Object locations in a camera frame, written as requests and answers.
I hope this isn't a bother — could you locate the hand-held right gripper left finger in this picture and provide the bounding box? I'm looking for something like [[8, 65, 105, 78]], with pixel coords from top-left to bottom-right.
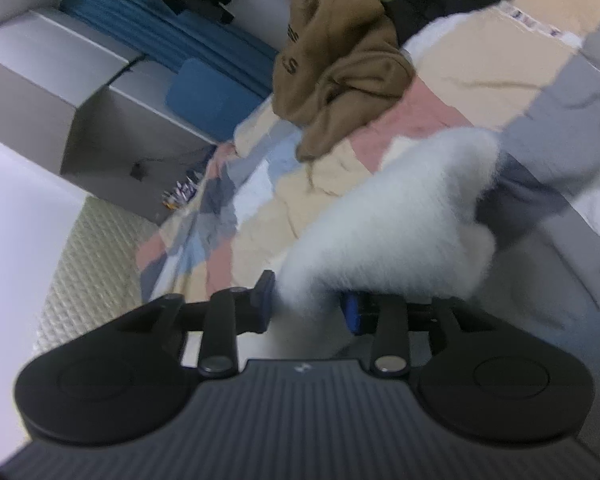
[[115, 270, 275, 376]]

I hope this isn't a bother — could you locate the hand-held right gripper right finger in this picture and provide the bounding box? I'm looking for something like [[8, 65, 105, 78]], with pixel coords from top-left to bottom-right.
[[340, 292, 485, 377]]

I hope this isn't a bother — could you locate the white blue-striped sweater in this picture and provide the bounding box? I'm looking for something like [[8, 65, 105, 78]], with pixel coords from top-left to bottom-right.
[[272, 127, 503, 361]]

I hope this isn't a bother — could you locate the cluster of small bottles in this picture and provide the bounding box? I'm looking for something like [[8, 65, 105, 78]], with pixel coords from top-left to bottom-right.
[[162, 170, 203, 211]]

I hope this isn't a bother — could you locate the beige quilted headboard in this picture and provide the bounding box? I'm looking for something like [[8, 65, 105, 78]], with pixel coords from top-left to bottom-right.
[[32, 195, 161, 361]]

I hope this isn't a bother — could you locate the blue padded board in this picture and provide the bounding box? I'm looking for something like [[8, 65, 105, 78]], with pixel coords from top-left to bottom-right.
[[165, 57, 265, 143]]

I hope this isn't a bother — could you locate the brown hoodie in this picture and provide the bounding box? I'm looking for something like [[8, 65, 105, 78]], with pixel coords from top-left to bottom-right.
[[272, 0, 415, 163]]

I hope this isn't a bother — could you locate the patchwork quilt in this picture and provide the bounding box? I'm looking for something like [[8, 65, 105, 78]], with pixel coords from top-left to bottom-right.
[[135, 0, 600, 411]]

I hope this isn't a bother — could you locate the blue curtain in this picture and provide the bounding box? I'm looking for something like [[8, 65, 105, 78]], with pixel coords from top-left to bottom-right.
[[60, 0, 281, 98]]

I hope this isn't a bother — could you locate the grey cabinet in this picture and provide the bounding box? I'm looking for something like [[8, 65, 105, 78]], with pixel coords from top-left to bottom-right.
[[0, 10, 218, 226]]

